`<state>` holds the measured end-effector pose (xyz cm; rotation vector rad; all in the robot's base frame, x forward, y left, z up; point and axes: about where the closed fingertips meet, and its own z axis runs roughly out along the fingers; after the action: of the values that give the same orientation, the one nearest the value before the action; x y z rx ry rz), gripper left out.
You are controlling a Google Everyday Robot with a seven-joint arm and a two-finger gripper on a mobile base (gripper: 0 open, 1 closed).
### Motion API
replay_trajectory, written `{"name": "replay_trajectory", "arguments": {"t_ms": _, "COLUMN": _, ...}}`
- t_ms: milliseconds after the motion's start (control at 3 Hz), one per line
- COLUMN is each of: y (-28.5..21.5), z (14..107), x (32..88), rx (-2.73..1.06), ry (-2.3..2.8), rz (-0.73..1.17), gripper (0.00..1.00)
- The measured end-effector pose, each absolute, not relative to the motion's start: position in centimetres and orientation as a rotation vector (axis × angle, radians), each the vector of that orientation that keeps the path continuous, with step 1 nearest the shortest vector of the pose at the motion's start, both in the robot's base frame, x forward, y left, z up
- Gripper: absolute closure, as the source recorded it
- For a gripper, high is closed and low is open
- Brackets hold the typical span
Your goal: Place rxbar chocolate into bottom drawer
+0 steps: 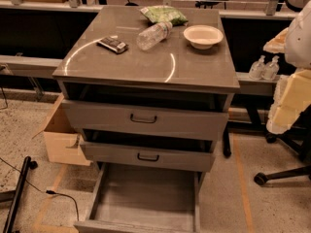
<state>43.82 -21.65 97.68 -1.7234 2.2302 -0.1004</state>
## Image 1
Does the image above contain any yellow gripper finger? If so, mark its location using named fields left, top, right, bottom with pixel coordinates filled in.
left=266, top=69, right=311, bottom=134
left=263, top=28, right=288, bottom=53

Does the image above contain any rxbar chocolate bar wrapper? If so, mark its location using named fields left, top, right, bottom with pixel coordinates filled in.
left=97, top=37, right=128, bottom=54

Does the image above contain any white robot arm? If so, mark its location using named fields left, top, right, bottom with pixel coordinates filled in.
left=263, top=1, right=311, bottom=134

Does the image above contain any grey middle drawer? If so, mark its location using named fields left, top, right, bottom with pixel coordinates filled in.
left=81, top=142, right=215, bottom=172

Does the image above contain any grey drawer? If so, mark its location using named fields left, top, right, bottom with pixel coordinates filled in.
left=74, top=163, right=200, bottom=233
left=61, top=99, right=228, bottom=141
left=81, top=142, right=215, bottom=172

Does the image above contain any grey drawer cabinet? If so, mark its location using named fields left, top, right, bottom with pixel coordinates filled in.
left=52, top=5, right=241, bottom=173

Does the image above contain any grey bottom drawer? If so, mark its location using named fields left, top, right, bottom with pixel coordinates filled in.
left=74, top=163, right=200, bottom=233

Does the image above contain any grey top drawer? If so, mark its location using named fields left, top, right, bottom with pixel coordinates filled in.
left=61, top=99, right=228, bottom=141

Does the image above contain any left sanitizer pump bottle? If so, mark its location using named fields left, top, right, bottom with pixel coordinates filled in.
left=249, top=55, right=265, bottom=80

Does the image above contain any black office chair base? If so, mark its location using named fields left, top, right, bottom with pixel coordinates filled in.
left=254, top=109, right=311, bottom=186

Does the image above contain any white paper bowl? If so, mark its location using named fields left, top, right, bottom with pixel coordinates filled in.
left=184, top=25, right=224, bottom=50

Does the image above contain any green snack bag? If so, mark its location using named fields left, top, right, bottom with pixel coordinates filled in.
left=140, top=5, right=188, bottom=25

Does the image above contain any clear plastic water bottle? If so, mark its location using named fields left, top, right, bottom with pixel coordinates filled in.
left=136, top=22, right=173, bottom=50

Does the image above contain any cardboard box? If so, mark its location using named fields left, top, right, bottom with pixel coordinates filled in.
left=33, top=94, right=90, bottom=166

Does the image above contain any black metal stand leg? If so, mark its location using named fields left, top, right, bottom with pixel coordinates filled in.
left=0, top=156, right=37, bottom=233

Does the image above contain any black floor cable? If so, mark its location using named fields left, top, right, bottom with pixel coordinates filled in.
left=0, top=157, right=81, bottom=221

